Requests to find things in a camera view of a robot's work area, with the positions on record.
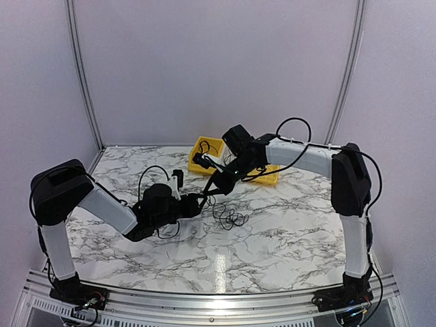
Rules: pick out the left aluminium corner post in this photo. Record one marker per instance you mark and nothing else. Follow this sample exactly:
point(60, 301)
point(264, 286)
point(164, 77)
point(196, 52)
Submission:
point(72, 23)

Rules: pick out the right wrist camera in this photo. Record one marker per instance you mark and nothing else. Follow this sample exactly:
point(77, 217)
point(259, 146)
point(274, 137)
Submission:
point(205, 161)

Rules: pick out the yellow plastic bin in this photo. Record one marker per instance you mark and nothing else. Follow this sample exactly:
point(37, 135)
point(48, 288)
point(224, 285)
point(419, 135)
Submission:
point(212, 147)
point(266, 175)

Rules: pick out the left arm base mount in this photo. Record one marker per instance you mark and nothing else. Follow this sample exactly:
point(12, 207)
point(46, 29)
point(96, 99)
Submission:
point(75, 292)

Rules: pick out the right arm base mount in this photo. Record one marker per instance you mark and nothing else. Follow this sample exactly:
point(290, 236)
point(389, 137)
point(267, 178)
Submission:
point(353, 291)

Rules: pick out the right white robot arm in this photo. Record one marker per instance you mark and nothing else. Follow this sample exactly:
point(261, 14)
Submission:
point(345, 166)

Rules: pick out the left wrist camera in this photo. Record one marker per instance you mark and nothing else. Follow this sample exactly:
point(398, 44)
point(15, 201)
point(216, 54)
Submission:
point(176, 183)

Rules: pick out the white plastic bin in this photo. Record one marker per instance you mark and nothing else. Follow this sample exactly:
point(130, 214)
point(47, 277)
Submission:
point(228, 157)

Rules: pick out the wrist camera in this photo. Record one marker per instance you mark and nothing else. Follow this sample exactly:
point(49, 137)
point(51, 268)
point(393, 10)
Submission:
point(176, 183)
point(205, 161)

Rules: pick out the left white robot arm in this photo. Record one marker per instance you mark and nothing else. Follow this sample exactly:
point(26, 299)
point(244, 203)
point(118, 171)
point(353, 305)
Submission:
point(56, 192)

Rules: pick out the aluminium front rail frame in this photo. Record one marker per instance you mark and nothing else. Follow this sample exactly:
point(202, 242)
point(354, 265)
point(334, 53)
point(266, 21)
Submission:
point(126, 307)

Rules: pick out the left yellow plastic bin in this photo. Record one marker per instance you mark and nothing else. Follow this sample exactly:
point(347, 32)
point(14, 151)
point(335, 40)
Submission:
point(212, 147)

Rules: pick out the right yellow plastic bin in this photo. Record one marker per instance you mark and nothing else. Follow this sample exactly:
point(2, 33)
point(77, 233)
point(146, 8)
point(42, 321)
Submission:
point(266, 175)

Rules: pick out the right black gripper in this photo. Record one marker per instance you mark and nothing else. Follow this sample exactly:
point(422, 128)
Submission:
point(223, 186)

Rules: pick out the right aluminium corner post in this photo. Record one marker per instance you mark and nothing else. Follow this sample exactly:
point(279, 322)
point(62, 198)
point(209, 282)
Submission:
point(350, 65)

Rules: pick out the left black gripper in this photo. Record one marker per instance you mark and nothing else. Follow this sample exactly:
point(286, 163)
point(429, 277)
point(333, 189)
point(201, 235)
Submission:
point(191, 209)

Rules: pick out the aluminium corner post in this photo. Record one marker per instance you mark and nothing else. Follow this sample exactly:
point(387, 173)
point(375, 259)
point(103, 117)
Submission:
point(72, 23)
point(350, 65)

